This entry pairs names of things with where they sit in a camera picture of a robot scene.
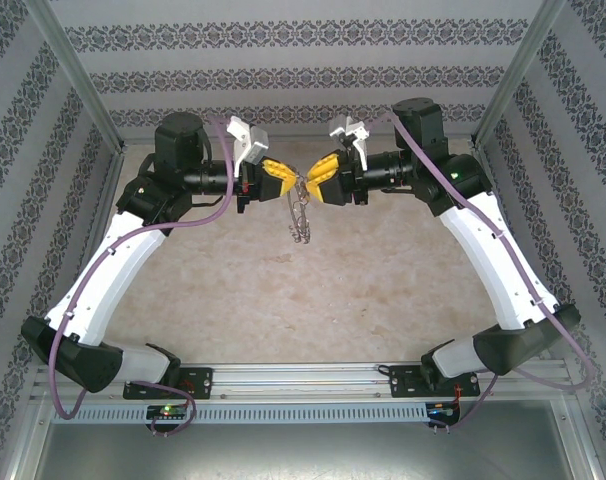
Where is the grey slotted cable duct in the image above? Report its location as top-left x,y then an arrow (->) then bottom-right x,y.
50,402 -> 429,425

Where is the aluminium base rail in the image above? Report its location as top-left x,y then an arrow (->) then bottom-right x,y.
32,362 -> 569,401

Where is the sheet metal shelf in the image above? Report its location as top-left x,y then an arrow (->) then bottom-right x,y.
32,423 -> 587,480

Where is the aluminium floor rail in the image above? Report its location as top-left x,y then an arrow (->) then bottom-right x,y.
77,148 -> 128,311
470,143 -> 554,361

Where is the aluminium frame crossbeam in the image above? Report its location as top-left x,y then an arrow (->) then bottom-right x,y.
117,130 -> 479,145

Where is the small circuit board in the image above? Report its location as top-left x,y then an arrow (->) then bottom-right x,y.
147,403 -> 190,420
426,401 -> 463,421

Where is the aluminium frame post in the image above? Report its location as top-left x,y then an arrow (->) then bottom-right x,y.
468,0 -> 568,150
25,0 -> 128,151

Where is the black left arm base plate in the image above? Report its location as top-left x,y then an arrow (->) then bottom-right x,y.
122,367 -> 214,401

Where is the metal disc with keyrings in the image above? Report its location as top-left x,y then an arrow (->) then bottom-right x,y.
282,172 -> 315,247

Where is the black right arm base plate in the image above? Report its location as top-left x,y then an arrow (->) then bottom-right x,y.
388,364 -> 480,399

